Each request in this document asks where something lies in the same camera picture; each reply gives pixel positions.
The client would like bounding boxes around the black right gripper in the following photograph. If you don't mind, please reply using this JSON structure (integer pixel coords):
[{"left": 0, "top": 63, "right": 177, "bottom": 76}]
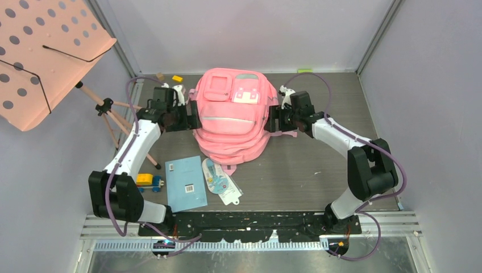
[{"left": 264, "top": 105, "right": 301, "bottom": 133}]

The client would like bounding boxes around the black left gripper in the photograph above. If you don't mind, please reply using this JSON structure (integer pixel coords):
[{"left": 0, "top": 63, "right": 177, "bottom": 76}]
[{"left": 167, "top": 101, "right": 202, "bottom": 133}]

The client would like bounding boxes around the pink student backpack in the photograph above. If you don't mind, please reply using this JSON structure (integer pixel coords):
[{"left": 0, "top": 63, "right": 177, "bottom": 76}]
[{"left": 190, "top": 68, "right": 283, "bottom": 175}]

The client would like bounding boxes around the light blue notebook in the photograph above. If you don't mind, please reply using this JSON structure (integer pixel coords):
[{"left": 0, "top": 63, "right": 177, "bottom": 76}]
[{"left": 165, "top": 156, "right": 207, "bottom": 213}]

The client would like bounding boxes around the packaged blue correction tape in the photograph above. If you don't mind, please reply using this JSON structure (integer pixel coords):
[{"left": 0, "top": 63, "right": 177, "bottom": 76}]
[{"left": 202, "top": 158, "right": 243, "bottom": 205}]

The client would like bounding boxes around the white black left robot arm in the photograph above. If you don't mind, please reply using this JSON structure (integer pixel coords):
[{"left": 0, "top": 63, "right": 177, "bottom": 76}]
[{"left": 88, "top": 84, "right": 201, "bottom": 235}]

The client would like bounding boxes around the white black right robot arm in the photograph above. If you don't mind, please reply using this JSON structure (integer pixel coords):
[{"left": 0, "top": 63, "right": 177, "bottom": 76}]
[{"left": 264, "top": 86, "right": 398, "bottom": 234}]

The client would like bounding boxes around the small yellow block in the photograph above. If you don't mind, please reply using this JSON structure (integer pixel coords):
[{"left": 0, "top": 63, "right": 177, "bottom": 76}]
[{"left": 172, "top": 75, "right": 184, "bottom": 83}]

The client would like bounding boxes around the small wooden cube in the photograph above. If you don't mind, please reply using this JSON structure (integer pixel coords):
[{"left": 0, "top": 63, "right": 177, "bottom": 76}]
[{"left": 156, "top": 73, "right": 165, "bottom": 81}]

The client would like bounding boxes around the yellow blue toy car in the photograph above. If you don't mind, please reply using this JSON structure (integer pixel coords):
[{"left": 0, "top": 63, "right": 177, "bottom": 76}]
[{"left": 135, "top": 173, "right": 165, "bottom": 193}]

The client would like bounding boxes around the pink perforated music stand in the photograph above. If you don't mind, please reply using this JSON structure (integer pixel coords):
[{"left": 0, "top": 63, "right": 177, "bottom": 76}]
[{"left": 0, "top": 0, "right": 162, "bottom": 170}]

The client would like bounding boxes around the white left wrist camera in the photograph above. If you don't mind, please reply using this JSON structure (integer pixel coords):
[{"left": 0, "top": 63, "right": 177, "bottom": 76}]
[{"left": 161, "top": 83, "right": 187, "bottom": 106}]

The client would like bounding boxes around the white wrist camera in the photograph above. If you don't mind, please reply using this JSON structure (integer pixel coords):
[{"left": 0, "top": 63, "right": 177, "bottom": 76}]
[
  {"left": 161, "top": 83, "right": 187, "bottom": 106},
  {"left": 279, "top": 85, "right": 296, "bottom": 109}
]

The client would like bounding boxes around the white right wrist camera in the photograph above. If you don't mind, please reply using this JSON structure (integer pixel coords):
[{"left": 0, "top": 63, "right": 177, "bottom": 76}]
[{"left": 279, "top": 85, "right": 296, "bottom": 109}]

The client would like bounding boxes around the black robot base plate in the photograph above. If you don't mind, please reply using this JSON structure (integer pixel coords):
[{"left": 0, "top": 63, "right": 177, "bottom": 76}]
[{"left": 138, "top": 210, "right": 362, "bottom": 244}]

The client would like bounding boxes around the white slotted cable duct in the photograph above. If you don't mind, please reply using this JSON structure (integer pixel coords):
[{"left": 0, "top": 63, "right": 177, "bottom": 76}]
[{"left": 93, "top": 238, "right": 329, "bottom": 252}]

